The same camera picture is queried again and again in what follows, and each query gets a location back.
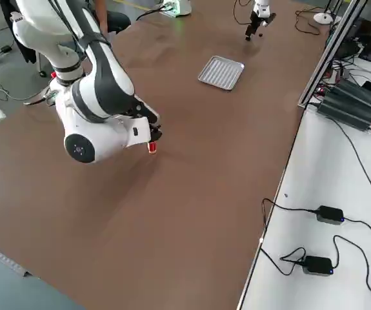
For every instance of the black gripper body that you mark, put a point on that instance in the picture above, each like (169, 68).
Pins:
(257, 18)
(146, 109)

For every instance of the small oil bottle red label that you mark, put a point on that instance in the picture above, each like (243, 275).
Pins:
(153, 148)

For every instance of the silver ribbed metal tray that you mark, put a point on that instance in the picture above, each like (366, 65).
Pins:
(220, 72)

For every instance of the person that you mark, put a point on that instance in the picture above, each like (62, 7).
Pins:
(117, 21)

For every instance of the black ribbed power supply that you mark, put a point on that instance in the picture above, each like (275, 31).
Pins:
(340, 111)
(362, 93)

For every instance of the black power adapter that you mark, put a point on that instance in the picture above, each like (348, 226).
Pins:
(317, 265)
(330, 214)

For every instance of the aluminium frame post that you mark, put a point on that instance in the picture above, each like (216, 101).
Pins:
(330, 55)

